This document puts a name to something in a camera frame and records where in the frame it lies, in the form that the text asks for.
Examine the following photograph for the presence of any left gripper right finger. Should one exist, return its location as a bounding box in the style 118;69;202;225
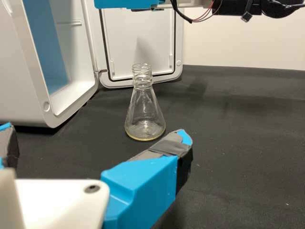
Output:
100;129;194;229

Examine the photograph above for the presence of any white incubator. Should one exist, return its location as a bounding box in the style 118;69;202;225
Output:
0;0;99;129

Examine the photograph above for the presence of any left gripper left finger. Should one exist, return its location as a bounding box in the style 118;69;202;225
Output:
0;122;20;170

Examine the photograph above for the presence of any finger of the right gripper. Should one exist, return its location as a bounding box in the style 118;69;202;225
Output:
93;0;165;12

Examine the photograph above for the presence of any clear flask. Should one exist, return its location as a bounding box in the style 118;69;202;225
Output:
124;62;166;142

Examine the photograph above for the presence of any incubator door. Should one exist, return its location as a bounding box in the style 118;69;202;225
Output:
81;0;184;89

